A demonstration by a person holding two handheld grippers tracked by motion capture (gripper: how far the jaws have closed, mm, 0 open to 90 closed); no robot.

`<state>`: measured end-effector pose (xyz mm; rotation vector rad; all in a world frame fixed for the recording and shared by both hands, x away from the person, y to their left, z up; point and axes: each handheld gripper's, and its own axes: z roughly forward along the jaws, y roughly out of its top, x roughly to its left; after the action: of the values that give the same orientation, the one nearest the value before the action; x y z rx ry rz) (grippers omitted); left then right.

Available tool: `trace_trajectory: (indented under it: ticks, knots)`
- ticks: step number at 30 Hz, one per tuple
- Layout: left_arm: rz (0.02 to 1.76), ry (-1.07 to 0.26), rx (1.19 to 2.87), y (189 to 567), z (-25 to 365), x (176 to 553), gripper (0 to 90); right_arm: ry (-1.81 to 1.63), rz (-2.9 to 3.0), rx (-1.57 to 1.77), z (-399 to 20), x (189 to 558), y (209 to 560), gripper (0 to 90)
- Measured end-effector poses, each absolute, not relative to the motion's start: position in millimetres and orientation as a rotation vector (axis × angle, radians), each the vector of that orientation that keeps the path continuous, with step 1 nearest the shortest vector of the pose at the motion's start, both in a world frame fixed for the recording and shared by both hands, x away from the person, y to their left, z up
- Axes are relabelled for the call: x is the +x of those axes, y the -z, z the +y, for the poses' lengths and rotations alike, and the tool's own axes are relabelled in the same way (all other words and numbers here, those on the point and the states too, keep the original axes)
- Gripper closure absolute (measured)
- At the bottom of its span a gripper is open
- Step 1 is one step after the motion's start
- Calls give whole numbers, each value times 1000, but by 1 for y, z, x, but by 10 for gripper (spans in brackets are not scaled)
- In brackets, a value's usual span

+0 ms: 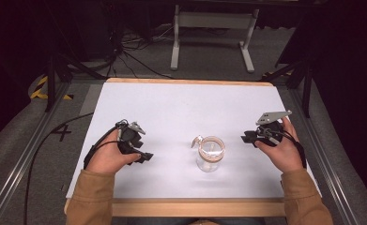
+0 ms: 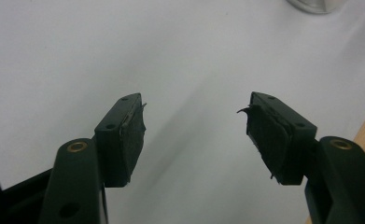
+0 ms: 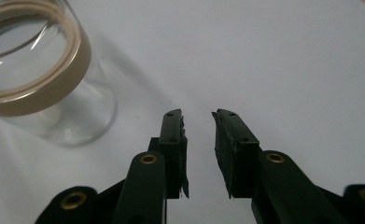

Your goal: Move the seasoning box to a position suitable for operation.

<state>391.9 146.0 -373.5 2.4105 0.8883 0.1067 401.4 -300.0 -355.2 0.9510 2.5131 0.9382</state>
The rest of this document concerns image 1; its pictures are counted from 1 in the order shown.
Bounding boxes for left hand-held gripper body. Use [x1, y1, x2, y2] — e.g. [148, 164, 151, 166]
[116, 119, 147, 156]

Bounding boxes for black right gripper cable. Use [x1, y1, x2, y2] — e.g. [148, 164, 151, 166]
[259, 125, 308, 170]

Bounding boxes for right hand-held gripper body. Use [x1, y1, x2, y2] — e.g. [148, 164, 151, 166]
[254, 110, 293, 148]

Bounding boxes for white metal table frame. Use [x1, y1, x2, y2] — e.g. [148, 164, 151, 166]
[170, 4, 260, 74]

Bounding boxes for person's right hand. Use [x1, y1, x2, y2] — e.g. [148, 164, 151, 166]
[253, 116, 305, 174]

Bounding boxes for person's left hand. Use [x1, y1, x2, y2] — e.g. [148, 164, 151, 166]
[85, 129, 142, 175]

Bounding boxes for white table mat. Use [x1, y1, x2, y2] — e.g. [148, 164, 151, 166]
[66, 82, 322, 200]

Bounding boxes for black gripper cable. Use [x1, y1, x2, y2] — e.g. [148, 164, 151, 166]
[23, 112, 130, 225]
[259, 125, 308, 170]

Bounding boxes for black tripod stand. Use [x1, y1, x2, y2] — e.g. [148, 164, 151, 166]
[44, 31, 107, 113]
[259, 57, 314, 119]

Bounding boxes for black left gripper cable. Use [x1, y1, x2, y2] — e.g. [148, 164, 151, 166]
[23, 112, 130, 225]

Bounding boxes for clear glass jar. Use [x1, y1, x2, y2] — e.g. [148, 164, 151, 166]
[191, 135, 226, 173]

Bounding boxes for black floor cables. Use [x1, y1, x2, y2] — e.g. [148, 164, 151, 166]
[105, 22, 229, 80]

